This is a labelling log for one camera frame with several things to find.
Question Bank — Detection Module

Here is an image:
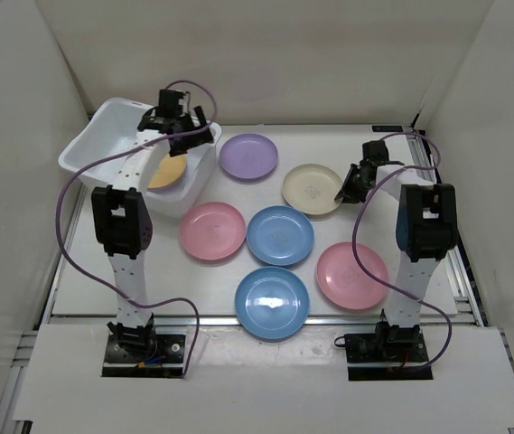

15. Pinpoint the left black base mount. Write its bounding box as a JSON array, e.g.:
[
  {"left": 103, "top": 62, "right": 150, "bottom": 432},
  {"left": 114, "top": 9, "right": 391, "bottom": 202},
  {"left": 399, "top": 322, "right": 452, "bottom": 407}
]
[{"left": 101, "top": 317, "right": 186, "bottom": 379}]

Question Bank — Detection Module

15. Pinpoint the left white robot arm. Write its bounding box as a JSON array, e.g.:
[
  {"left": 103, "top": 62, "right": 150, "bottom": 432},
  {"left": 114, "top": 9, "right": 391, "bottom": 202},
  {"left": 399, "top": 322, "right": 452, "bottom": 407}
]
[{"left": 91, "top": 90, "right": 213, "bottom": 362}]

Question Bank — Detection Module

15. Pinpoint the cream plate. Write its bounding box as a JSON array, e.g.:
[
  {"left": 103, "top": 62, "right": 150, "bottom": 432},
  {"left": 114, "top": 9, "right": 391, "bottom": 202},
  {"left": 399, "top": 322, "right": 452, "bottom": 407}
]
[{"left": 281, "top": 164, "right": 342, "bottom": 217}]

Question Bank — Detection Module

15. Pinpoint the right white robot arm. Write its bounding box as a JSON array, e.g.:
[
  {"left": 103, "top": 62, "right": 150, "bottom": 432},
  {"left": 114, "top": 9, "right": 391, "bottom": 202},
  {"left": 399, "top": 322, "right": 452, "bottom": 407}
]
[{"left": 336, "top": 139, "right": 458, "bottom": 362}]

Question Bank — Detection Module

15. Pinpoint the pink plate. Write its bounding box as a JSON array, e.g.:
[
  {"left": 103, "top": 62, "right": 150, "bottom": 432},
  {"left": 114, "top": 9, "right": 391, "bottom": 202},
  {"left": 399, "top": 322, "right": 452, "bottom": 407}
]
[
  {"left": 179, "top": 202, "right": 247, "bottom": 261},
  {"left": 315, "top": 241, "right": 388, "bottom": 310}
]

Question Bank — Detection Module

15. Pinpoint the yellow orange plate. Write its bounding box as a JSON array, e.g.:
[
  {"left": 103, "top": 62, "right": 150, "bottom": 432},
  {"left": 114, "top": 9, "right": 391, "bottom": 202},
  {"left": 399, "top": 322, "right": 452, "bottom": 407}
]
[{"left": 148, "top": 155, "right": 188, "bottom": 190}]

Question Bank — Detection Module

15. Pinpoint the white plastic bin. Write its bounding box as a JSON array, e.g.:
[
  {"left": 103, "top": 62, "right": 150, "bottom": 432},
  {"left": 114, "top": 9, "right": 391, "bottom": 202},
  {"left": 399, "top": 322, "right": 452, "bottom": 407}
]
[{"left": 59, "top": 98, "right": 222, "bottom": 219}]

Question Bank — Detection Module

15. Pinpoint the front aluminium rail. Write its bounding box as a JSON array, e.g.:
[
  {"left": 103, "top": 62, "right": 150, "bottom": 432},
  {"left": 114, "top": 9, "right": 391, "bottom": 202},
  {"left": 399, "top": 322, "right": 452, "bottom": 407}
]
[{"left": 43, "top": 314, "right": 456, "bottom": 327}]

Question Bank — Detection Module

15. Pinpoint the blue plate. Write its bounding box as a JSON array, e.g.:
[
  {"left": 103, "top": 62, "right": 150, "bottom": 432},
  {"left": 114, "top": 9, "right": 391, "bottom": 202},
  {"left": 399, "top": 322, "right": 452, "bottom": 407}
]
[
  {"left": 234, "top": 267, "right": 310, "bottom": 342},
  {"left": 246, "top": 205, "right": 314, "bottom": 267}
]

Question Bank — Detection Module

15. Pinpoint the blue plate front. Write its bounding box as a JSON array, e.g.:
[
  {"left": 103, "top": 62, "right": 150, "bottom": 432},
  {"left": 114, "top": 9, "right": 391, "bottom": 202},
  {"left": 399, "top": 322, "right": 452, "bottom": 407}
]
[{"left": 234, "top": 267, "right": 310, "bottom": 342}]

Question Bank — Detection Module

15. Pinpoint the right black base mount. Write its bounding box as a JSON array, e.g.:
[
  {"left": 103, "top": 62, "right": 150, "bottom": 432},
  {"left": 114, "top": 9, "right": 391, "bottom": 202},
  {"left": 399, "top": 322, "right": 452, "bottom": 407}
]
[{"left": 333, "top": 319, "right": 434, "bottom": 382}]

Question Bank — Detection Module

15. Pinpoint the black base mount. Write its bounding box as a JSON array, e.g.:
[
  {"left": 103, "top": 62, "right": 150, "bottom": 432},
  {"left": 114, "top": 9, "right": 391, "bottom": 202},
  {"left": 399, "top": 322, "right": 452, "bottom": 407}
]
[
  {"left": 333, "top": 319, "right": 434, "bottom": 382},
  {"left": 101, "top": 317, "right": 186, "bottom": 379}
]

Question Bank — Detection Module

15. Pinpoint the purple plate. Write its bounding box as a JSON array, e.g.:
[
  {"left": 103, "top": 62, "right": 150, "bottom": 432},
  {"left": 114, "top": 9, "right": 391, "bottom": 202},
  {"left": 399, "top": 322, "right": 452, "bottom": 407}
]
[
  {"left": 219, "top": 134, "right": 279, "bottom": 181},
  {"left": 148, "top": 179, "right": 183, "bottom": 195}
]

